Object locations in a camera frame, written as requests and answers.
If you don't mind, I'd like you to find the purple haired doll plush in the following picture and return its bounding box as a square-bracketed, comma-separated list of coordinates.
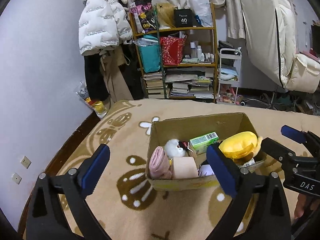
[199, 164, 214, 177]

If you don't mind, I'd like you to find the yellow plush toy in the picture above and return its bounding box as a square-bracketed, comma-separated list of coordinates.
[219, 131, 263, 161]

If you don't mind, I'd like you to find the green tissue pack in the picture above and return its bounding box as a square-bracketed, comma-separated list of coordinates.
[189, 132, 219, 155]

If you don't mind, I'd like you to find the pink roll plush pillow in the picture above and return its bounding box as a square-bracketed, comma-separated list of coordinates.
[172, 157, 199, 179]

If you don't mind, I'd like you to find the white fluffy pompom plush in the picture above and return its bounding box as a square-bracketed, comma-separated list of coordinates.
[164, 139, 187, 159]

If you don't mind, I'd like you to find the cardboard box with yellow print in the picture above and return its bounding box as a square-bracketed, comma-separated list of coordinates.
[145, 112, 267, 192]

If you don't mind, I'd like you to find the pink blanket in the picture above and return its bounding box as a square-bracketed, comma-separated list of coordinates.
[149, 146, 172, 179]

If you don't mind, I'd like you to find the dark purple small box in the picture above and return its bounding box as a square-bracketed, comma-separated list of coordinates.
[242, 158, 255, 167]

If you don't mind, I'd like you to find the person right hand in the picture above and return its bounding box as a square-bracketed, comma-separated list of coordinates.
[294, 194, 319, 219]

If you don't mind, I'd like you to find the cream armchair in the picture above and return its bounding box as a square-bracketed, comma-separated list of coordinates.
[285, 54, 319, 93]

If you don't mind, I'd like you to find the plastic bag with yellow toy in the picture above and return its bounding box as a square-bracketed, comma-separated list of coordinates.
[76, 81, 107, 119]

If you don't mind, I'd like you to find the white rolling cart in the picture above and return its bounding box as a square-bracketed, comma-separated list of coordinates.
[216, 47, 242, 105]

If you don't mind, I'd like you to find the stack of books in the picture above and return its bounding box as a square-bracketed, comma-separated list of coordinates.
[143, 72, 165, 99]

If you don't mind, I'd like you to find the wooden shelf rack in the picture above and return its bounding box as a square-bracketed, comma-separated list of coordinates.
[129, 0, 217, 101]

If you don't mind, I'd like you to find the white folded mattress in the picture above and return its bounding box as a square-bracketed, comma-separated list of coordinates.
[240, 0, 297, 90]

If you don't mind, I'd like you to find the red gift bag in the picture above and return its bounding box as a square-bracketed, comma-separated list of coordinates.
[160, 36, 185, 66]

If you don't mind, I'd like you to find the teal storage bag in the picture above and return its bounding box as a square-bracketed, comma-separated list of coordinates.
[133, 35, 161, 73]

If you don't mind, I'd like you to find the white puffer jacket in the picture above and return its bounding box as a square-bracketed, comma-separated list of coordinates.
[79, 0, 133, 56]

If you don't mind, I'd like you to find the black box labelled 40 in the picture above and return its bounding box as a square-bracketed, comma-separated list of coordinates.
[174, 9, 193, 28]

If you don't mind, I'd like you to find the blonde wig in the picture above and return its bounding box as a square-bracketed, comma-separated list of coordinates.
[156, 3, 175, 28]

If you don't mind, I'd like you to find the purple anime poster bag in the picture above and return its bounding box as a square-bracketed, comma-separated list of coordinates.
[130, 0, 156, 34]

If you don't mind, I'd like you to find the wall socket upper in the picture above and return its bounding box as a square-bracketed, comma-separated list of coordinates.
[20, 156, 31, 169]

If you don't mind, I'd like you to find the wall socket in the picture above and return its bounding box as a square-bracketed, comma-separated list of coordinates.
[11, 173, 22, 185]
[20, 156, 31, 169]

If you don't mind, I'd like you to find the wall socket lower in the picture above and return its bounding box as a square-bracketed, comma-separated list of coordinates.
[11, 173, 22, 185]

